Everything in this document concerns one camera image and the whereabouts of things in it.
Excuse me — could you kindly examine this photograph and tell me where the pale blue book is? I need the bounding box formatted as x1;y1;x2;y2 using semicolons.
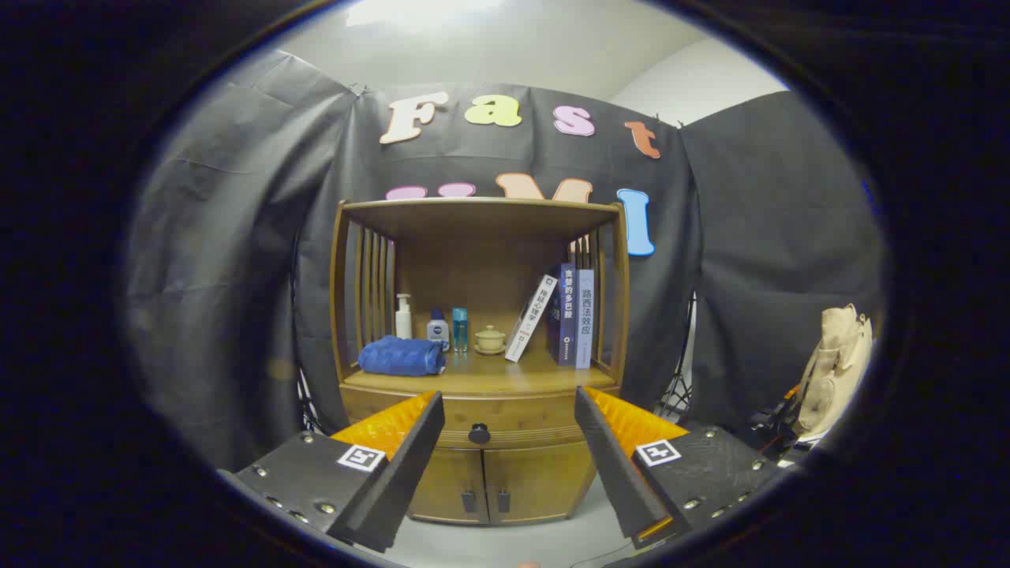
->
575;269;595;370

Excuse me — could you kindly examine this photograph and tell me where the black light stand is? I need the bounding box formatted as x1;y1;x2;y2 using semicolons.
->
655;292;697;420

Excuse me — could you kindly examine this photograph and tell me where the wooden drawer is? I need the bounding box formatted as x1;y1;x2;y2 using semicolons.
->
341;387;620;450

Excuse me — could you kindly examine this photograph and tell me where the blue rolled towel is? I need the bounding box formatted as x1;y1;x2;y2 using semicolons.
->
357;336;447;377

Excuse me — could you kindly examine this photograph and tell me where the dark blue book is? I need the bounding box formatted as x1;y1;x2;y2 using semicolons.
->
548;263;578;366

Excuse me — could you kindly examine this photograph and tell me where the white book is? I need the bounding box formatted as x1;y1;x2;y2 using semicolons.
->
505;275;559;363

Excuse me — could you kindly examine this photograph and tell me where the black orange equipment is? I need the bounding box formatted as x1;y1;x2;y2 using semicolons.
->
750;385;821;466

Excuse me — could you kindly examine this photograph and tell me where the wooden cabinet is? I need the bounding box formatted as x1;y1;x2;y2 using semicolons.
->
330;197;630;526

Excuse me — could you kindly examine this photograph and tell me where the beige bag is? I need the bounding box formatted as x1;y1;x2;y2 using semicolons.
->
793;304;874;439

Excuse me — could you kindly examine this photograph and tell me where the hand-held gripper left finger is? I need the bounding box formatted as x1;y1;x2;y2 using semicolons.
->
229;390;447;553

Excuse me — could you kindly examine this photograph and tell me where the wooden countertop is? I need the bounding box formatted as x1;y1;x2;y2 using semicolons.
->
345;347;618;395

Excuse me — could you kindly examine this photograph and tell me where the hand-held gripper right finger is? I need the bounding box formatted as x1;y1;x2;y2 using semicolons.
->
574;386;790;551

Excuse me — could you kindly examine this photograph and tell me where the black backdrop cloth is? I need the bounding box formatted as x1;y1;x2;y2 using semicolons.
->
126;49;885;474

